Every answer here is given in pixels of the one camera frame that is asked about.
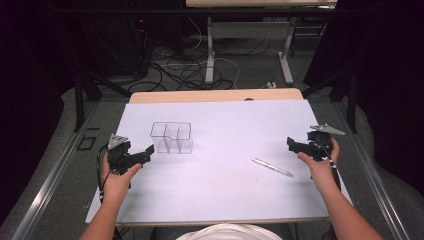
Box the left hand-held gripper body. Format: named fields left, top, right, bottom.
left=107, top=133, right=145, bottom=176

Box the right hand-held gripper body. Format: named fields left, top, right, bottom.
left=306, top=123, right=347, bottom=163

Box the clear plastic divided organizer box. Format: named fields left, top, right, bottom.
left=149, top=121, right=194, bottom=155

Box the white pen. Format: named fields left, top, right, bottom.
left=250, top=157, right=295, bottom=178

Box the person's left hand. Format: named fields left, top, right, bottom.
left=100, top=153, right=143, bottom=202

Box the person's right hand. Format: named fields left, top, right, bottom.
left=297, top=137, right=341, bottom=195

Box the black metal stand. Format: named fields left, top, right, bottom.
left=73, top=70, right=132, bottom=133
left=301, top=68, right=360, bottom=135

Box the white table cover sheet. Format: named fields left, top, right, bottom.
left=84, top=98, right=353, bottom=225

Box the black computer tower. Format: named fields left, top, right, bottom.
left=130, top=15, right=152, bottom=78

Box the person's white shirt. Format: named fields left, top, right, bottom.
left=175, top=223, right=284, bottom=240

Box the white-legged desk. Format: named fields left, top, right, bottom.
left=185, top=0, right=338, bottom=86

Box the black horizontal crossbar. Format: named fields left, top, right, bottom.
left=46, top=7, right=374, bottom=16

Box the left hand-held gripper cable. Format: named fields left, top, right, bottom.
left=95, top=144, right=117, bottom=205

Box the hand-held gripper cable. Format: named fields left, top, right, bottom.
left=95, top=144, right=117, bottom=205
left=319, top=138, right=343, bottom=193

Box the right hand-held gripper cable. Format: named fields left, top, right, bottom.
left=319, top=138, right=343, bottom=193

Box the aluminium floor rail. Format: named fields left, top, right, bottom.
left=334, top=99, right=414, bottom=240
left=10, top=100, right=102, bottom=240

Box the tangle of black floor cables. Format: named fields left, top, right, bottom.
left=128, top=36, right=272, bottom=94

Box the white floor cable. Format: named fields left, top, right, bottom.
left=186, top=16, right=242, bottom=90

